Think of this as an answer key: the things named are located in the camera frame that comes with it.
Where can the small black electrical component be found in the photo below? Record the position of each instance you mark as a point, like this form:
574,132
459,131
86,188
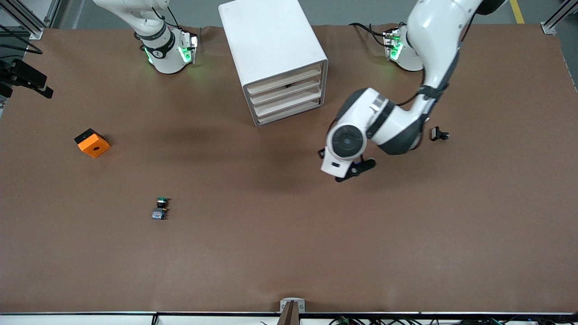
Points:
435,133

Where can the aluminium frame profile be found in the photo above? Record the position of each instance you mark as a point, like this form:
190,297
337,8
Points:
22,20
548,28

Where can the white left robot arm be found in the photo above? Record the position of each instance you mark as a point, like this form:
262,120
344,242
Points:
393,122

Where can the white table edge rail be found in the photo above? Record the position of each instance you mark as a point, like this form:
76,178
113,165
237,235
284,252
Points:
90,319

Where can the green push button switch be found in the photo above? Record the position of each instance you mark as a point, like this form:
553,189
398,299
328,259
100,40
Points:
159,213

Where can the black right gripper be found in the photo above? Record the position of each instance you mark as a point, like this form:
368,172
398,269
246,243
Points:
4,73

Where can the orange and black box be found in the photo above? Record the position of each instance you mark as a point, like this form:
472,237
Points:
95,146

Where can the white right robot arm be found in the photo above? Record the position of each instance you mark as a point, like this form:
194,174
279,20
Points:
165,58

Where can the grey table edge bracket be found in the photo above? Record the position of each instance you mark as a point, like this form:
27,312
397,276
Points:
292,308

